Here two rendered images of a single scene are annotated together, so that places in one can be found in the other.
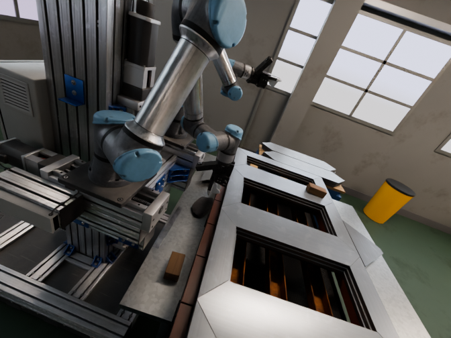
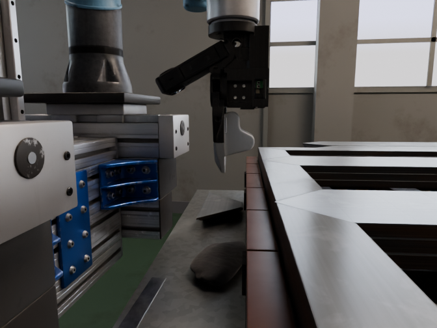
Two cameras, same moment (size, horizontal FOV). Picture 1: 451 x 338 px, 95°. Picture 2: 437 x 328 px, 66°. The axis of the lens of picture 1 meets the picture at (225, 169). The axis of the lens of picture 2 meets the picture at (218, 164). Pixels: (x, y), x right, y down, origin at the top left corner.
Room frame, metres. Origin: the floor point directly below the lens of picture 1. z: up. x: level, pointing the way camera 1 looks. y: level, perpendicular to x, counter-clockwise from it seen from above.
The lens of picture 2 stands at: (0.29, -0.01, 1.00)
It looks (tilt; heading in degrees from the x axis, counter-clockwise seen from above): 9 degrees down; 6
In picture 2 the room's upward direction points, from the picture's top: straight up
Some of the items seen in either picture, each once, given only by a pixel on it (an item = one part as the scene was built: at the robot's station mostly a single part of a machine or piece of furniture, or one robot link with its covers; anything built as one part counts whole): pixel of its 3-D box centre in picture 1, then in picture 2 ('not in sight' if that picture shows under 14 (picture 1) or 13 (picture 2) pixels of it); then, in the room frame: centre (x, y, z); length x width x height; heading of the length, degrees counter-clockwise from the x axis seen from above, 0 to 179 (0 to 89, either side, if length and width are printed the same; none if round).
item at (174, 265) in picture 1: (174, 265); not in sight; (0.53, 0.06, 0.71); 0.10 x 0.06 x 0.05; 5
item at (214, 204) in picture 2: (213, 172); (224, 205); (1.35, 0.08, 0.70); 0.39 x 0.12 x 0.04; 1
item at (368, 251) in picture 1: (362, 241); not in sight; (1.07, -0.97, 0.77); 0.45 x 0.20 x 0.04; 1
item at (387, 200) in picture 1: (386, 201); not in sight; (2.89, -2.46, 0.30); 0.40 x 0.38 x 0.61; 177
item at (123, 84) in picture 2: (175, 124); (97, 73); (1.06, 0.34, 1.09); 0.15 x 0.15 x 0.10
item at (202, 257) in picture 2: (203, 204); (220, 259); (0.96, 0.05, 0.70); 0.20 x 0.10 x 0.03; 165
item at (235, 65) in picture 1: (233, 68); not in sight; (1.28, 0.15, 1.43); 0.11 x 0.08 x 0.09; 113
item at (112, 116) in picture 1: (115, 133); not in sight; (0.56, 0.36, 1.20); 0.13 x 0.12 x 0.14; 53
